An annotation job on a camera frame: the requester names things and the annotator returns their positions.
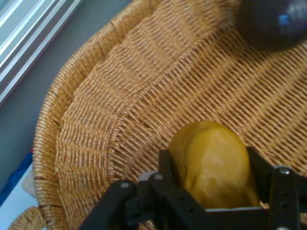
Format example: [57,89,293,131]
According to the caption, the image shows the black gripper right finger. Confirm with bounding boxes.
[247,146,307,230]

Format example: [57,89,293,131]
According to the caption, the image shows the purple red onion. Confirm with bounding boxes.
[236,0,307,52]

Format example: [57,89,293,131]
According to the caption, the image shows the aluminium rail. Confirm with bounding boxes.
[0,0,83,106]

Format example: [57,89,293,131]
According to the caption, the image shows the blue and white object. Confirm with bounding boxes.
[0,151,34,207]

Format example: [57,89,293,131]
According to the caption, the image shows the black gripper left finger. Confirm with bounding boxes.
[79,149,217,230]

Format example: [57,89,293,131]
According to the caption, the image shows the woven wicker basket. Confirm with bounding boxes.
[8,0,307,230]

